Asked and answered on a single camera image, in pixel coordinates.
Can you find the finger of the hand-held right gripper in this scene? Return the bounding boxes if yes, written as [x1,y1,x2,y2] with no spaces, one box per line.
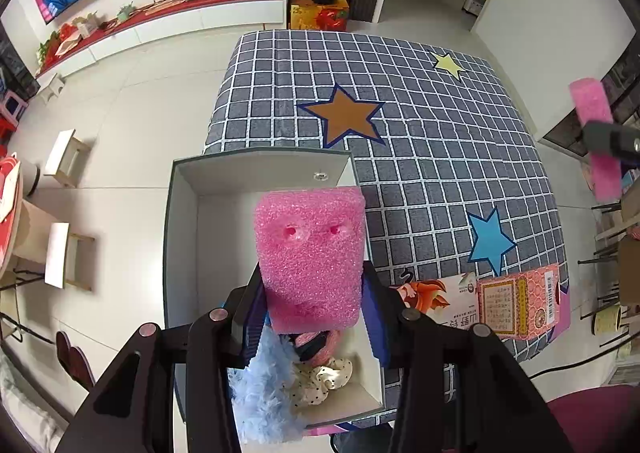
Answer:
[581,120,640,160]

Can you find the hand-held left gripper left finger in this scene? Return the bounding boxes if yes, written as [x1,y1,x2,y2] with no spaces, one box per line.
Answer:
[55,265,271,453]

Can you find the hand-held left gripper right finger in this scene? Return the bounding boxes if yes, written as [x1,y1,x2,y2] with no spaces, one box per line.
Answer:
[362,260,573,453]

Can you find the pink foam block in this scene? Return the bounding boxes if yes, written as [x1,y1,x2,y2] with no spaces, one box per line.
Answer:
[253,186,368,335]
[569,78,623,202]

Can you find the pink striped knit headband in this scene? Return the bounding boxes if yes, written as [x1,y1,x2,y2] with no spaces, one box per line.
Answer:
[292,330,343,365]

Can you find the light blue fluffy cloth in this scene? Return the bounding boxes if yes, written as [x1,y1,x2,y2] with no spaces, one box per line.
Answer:
[229,333,307,445]

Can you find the cream polka dot scrunchie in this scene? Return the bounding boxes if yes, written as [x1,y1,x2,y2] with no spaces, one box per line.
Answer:
[289,355,354,409]

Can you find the grey cardboard box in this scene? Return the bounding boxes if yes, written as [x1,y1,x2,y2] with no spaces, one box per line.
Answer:
[162,147,386,426]

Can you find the floral tissue pack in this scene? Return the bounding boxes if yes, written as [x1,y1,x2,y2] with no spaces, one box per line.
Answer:
[389,272,480,334]

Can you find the pink patterned carton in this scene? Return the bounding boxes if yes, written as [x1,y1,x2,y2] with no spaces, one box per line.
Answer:
[476,263,562,341]

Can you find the dark red chair back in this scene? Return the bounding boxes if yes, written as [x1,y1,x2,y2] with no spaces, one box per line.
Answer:
[55,330,96,391]

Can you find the checked blanket with stars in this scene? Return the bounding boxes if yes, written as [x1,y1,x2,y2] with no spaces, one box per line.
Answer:
[202,28,571,436]

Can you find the white wooden stool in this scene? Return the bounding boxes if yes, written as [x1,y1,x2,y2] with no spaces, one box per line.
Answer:
[42,129,91,189]
[44,222,96,291]

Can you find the maroon seat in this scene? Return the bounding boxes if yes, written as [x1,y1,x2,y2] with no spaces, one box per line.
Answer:
[547,384,640,453]

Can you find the white round bin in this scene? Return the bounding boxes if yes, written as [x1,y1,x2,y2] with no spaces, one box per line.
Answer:
[20,160,41,196]

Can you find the round red table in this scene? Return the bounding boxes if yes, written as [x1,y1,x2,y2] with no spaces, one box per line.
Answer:
[0,153,23,279]

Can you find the yellow red gift carton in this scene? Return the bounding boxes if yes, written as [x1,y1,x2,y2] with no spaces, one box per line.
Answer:
[289,0,350,32]

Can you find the small white stool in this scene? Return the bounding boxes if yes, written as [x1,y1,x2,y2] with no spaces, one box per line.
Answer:
[37,73,63,104]

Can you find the red topped television cabinet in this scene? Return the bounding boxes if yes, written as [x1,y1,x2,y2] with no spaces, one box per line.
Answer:
[35,0,291,79]

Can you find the black cable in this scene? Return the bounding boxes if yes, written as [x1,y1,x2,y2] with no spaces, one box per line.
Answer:
[530,343,621,381]

